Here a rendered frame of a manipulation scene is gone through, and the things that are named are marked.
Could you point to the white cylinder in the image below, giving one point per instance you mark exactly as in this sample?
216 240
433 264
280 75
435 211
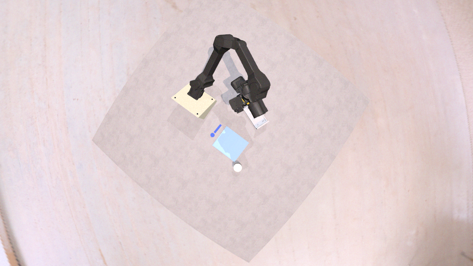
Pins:
237 167

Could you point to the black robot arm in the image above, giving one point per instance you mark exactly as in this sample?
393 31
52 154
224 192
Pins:
255 88

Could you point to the grey dish rack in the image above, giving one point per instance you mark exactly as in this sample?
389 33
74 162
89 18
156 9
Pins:
257 122

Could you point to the light blue flat mat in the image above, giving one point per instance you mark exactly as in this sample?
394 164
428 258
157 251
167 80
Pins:
230 144

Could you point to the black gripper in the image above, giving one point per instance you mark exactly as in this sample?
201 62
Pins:
237 86

